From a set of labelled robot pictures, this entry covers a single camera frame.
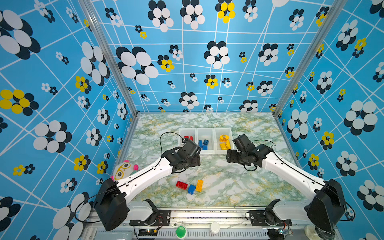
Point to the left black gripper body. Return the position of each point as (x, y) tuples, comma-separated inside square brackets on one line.
[(194, 162)]

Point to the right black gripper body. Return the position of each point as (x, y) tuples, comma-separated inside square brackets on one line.
[(235, 157)]

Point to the yellow curved lego brick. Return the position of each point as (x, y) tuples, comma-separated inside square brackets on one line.
[(224, 146)]

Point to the yellow round lego piece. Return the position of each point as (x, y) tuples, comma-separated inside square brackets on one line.
[(223, 138)]

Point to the red long lego brick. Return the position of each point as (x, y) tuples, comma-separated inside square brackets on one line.
[(181, 185)]

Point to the yellow long lego brick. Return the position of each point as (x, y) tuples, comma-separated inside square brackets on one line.
[(199, 185)]

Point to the blue lego brick bottom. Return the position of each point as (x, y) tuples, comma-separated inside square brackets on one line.
[(191, 189)]

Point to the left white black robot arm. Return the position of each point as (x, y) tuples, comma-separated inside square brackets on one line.
[(115, 203)]

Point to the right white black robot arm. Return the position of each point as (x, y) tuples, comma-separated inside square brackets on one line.
[(325, 204)]

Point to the left translucent white bin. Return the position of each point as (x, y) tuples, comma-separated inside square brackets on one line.
[(188, 134)]

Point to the middle translucent white bin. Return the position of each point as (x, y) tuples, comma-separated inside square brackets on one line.
[(205, 138)]

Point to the pink white plush toy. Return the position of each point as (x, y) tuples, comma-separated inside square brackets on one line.
[(124, 170)]

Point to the green push button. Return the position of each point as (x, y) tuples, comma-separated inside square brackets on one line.
[(181, 233)]

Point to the white round knob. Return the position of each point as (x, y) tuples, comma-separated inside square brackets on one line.
[(214, 228)]

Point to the clear tape roll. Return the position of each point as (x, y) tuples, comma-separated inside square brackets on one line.
[(314, 233)]

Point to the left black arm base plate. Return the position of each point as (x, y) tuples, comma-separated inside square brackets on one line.
[(162, 218)]

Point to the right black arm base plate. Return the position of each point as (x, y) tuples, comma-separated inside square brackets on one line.
[(261, 218)]

